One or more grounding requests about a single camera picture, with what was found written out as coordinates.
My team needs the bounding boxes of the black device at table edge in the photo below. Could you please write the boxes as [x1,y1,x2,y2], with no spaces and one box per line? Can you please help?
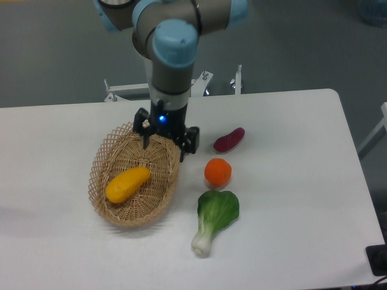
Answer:
[365,245,386,277]

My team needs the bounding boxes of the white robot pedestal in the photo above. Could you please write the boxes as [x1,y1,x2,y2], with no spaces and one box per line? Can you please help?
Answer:
[143,57,153,99]

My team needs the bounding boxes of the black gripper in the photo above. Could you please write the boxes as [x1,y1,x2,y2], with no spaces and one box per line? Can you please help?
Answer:
[133,100,200,163]

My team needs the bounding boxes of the white frame at right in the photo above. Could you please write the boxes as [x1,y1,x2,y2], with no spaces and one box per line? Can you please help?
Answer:
[357,102,386,160]

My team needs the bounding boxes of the green bok choy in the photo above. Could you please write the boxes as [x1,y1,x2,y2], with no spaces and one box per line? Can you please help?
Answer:
[191,190,239,257]

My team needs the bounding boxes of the purple sweet potato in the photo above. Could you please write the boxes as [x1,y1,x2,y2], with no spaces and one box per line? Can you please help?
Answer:
[213,127,245,153]

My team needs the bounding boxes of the orange fruit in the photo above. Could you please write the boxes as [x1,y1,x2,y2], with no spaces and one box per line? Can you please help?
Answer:
[204,158,232,186]

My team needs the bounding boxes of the woven wicker basket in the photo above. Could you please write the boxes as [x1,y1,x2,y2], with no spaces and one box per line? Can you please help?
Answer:
[88,123,180,228]

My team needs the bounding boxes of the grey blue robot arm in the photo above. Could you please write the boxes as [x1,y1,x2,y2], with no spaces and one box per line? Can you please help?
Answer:
[94,0,249,161]

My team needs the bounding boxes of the yellow mango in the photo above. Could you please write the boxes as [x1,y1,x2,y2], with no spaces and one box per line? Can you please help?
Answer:
[106,167,151,204]

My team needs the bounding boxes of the white metal base frame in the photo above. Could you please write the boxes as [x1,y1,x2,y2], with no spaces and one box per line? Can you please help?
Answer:
[104,64,244,102]

